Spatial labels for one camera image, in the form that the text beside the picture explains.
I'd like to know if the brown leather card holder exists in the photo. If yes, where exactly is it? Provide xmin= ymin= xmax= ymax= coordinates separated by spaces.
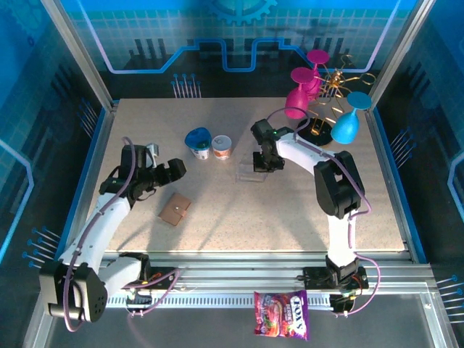
xmin=157 ymin=192 xmax=192 ymax=227

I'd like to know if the clear acrylic card box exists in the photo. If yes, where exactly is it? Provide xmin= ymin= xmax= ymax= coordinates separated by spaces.
xmin=234 ymin=159 xmax=270 ymax=184

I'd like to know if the white cup with blue lid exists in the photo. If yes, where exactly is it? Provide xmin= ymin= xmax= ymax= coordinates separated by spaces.
xmin=183 ymin=127 xmax=213 ymax=161

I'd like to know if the orange can with white lid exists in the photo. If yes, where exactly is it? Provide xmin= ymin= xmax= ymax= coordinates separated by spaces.
xmin=211 ymin=135 xmax=233 ymax=161

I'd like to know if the large magenta wine glass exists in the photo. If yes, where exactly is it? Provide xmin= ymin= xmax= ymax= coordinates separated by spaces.
xmin=284 ymin=67 xmax=316 ymax=120

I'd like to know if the blue wine glass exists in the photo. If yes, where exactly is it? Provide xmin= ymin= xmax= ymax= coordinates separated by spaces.
xmin=330 ymin=91 xmax=373 ymax=145

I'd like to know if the small magenta wine glass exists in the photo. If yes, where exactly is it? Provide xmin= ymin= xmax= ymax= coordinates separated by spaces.
xmin=306 ymin=49 xmax=331 ymax=97

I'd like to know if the small controller board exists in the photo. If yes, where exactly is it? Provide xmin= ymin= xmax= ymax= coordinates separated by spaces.
xmin=125 ymin=289 xmax=153 ymax=316
xmin=331 ymin=291 xmax=358 ymax=316

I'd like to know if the purple candy bag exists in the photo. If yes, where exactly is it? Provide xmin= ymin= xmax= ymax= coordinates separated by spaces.
xmin=252 ymin=289 xmax=310 ymax=341

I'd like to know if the aluminium table side rail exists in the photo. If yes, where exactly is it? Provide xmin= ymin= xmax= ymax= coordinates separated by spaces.
xmin=364 ymin=107 xmax=418 ymax=264
xmin=59 ymin=103 xmax=119 ymax=264

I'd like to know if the gold wire glass rack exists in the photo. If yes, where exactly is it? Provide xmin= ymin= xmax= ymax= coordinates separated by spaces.
xmin=296 ymin=54 xmax=377 ymax=149

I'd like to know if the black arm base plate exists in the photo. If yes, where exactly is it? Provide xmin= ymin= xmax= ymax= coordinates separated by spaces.
xmin=109 ymin=266 xmax=182 ymax=291
xmin=302 ymin=266 xmax=370 ymax=291

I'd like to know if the aluminium front frame rail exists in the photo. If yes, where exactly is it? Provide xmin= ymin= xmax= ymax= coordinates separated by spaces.
xmin=43 ymin=249 xmax=436 ymax=294

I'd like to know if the white slotted cable duct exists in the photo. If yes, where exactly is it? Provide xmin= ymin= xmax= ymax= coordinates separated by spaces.
xmin=56 ymin=294 xmax=333 ymax=309

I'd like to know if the aluminium frame post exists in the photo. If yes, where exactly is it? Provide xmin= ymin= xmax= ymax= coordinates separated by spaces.
xmin=365 ymin=0 xmax=436 ymax=108
xmin=40 ymin=0 xmax=119 ymax=112

